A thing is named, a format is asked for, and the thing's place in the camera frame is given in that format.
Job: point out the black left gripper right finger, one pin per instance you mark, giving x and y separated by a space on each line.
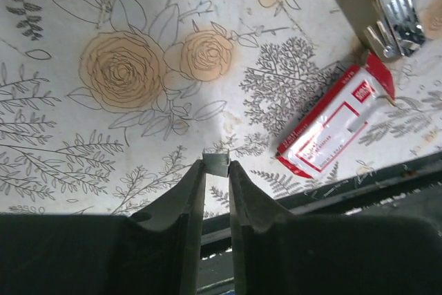
393 249

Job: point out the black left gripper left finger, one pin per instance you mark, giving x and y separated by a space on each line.
154 251

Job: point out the small grey staple strip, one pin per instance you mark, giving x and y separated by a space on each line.
216 164

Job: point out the red white staples box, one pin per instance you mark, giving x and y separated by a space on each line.
345 110

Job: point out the brown small stapler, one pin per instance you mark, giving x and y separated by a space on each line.
391 29

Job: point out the floral table mat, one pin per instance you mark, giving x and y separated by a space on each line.
105 104

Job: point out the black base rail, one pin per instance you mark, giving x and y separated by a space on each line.
351 196

